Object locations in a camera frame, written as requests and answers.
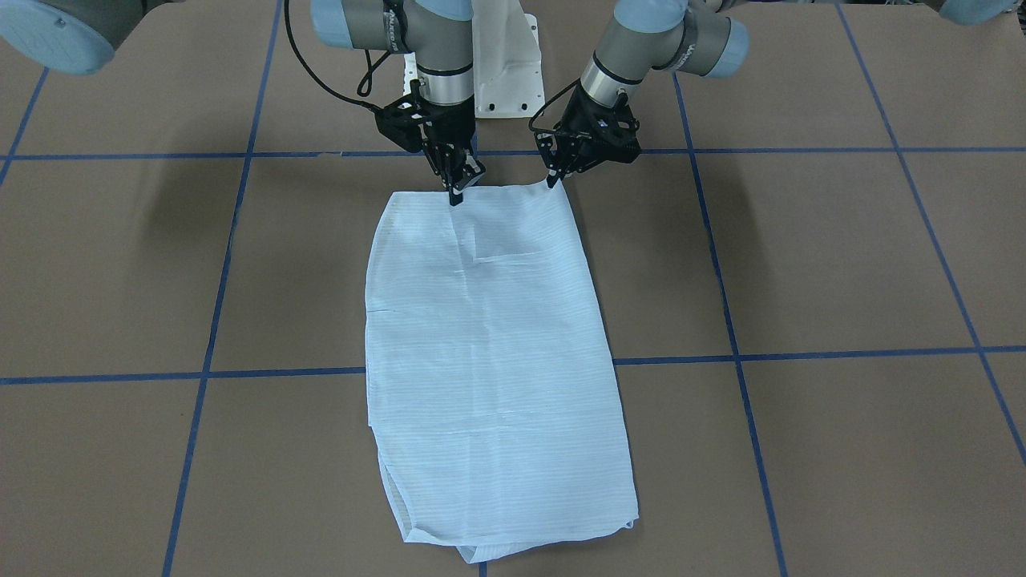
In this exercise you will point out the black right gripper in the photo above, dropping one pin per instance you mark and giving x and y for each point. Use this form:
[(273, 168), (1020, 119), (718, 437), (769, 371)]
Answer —
[(454, 126)]

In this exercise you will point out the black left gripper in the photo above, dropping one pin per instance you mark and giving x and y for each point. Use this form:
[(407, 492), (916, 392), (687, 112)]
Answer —
[(579, 123)]

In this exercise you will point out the light blue button-up shirt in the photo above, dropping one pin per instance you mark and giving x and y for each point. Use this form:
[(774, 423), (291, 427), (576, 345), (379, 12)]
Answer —
[(492, 396)]

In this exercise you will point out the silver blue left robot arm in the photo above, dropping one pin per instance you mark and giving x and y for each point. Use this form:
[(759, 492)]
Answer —
[(903, 79)]

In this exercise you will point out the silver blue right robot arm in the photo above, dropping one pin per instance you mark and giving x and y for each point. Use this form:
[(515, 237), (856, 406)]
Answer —
[(172, 76)]

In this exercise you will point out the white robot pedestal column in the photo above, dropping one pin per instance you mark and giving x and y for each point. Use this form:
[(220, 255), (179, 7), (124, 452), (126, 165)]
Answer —
[(481, 52)]

